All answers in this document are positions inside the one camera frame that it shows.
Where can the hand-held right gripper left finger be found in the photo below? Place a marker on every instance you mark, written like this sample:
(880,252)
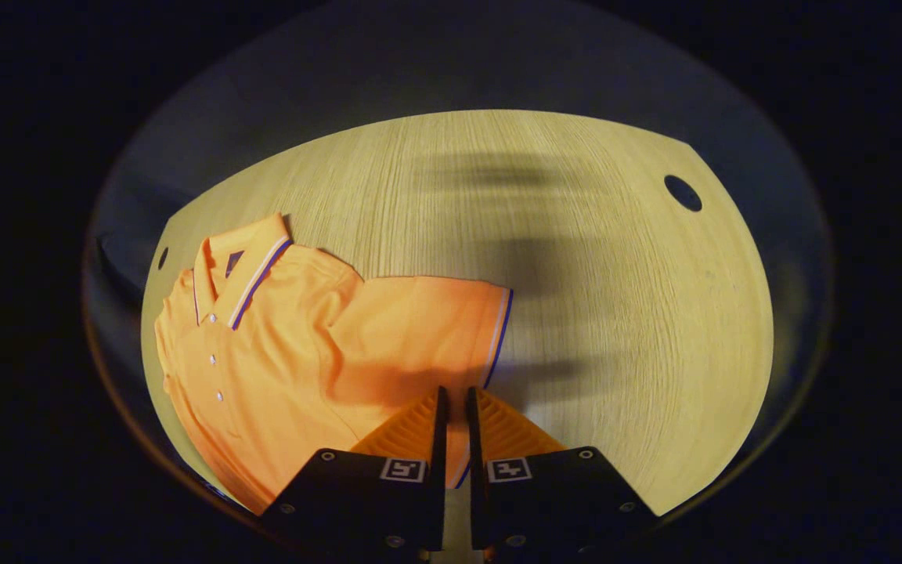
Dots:
(441,446)

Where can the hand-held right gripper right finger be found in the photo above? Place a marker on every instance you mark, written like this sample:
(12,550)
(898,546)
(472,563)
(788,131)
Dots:
(473,446)

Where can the orange T-shirt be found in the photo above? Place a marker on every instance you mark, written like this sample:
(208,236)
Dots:
(286,352)

